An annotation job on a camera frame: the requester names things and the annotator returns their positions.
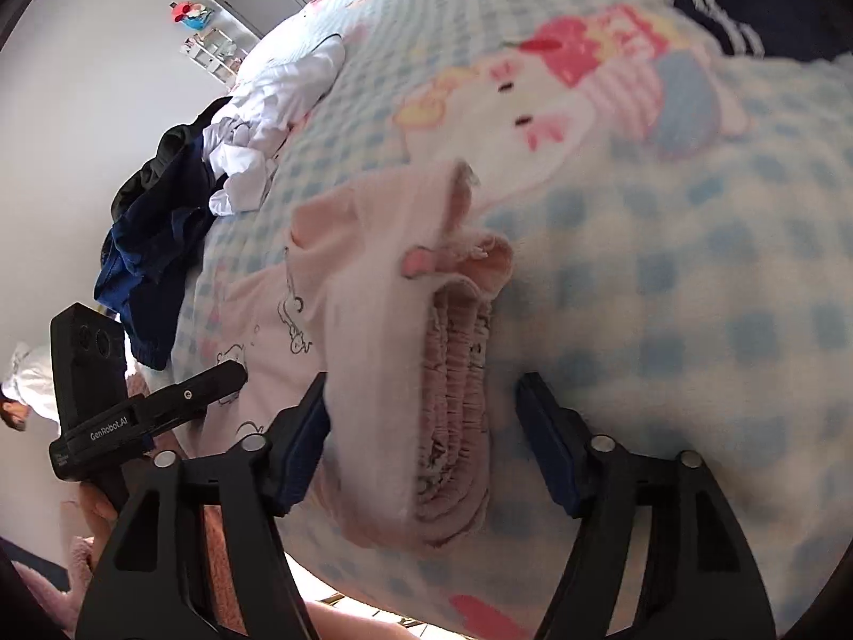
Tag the red and blue plush toy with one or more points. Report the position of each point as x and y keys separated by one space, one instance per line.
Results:
x=192 y=14

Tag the person's left hand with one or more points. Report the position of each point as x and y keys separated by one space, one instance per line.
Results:
x=100 y=503

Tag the navy striped folded garment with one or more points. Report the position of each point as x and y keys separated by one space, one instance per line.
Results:
x=780 y=13

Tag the person's leg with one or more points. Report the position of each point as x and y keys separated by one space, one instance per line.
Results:
x=360 y=623

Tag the person's left forearm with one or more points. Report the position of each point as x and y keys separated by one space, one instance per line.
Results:
x=56 y=593

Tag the white shelf rack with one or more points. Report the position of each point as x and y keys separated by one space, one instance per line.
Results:
x=216 y=53

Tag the white garment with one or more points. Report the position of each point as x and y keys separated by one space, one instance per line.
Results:
x=273 y=106

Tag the checked cartoon print blanket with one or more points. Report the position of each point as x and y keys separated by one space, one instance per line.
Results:
x=666 y=266

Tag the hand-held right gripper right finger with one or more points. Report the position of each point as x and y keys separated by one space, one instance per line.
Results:
x=546 y=453

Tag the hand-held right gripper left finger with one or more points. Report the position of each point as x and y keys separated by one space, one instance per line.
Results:
x=303 y=463

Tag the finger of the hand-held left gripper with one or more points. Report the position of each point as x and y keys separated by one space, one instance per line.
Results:
x=193 y=393

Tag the pink cartoon print pants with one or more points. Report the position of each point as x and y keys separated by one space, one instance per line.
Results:
x=380 y=320

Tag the navy blue garment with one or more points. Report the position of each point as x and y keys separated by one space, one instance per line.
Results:
x=156 y=253

